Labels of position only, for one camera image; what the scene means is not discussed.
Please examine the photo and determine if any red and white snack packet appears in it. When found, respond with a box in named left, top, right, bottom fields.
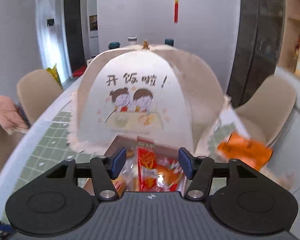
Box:
left=157, top=156, right=181, bottom=167

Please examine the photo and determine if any dark door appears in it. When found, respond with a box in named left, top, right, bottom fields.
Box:
left=63, top=0, right=86, bottom=77

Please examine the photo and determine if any wooden wall shelf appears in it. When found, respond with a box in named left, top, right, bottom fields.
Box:
left=275, top=0, right=300, bottom=88

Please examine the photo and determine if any beige chair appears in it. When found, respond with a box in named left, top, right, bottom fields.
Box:
left=16, top=69, right=65, bottom=126
left=234, top=76, right=298, bottom=147

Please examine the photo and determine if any green checkered tablecloth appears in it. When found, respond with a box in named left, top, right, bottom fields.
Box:
left=19, top=105, right=230, bottom=198

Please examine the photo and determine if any white cartoon print food cover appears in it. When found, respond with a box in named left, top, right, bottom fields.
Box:
left=66, top=40, right=250, bottom=155

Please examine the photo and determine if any dark cabinet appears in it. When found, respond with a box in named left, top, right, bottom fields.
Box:
left=226, top=0, right=287, bottom=109

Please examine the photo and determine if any orange round snack packet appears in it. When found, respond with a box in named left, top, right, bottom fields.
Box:
left=156, top=164, right=186, bottom=192

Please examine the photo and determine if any pink cloth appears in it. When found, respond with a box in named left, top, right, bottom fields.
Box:
left=0, top=94, right=31, bottom=135

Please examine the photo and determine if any yellow bread snack packet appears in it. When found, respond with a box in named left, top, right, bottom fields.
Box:
left=112, top=149, right=138, bottom=196

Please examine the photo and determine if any red floor mat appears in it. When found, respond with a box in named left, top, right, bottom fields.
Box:
left=72, top=63, right=87, bottom=78

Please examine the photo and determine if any yellow bag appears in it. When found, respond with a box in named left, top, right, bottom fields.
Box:
left=46, top=63, right=62, bottom=87

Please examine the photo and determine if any brown cloth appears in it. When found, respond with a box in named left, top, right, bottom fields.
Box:
left=0, top=121, right=24, bottom=182

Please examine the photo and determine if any pink cardboard box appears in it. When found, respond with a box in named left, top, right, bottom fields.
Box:
left=84, top=134, right=198, bottom=198

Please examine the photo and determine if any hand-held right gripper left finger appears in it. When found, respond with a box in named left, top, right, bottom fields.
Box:
left=46, top=147, right=127, bottom=202

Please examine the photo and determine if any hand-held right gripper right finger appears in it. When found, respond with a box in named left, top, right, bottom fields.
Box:
left=178, top=147, right=260, bottom=201

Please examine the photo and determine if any large red snack packet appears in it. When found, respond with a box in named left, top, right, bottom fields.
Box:
left=136, top=136, right=157, bottom=192

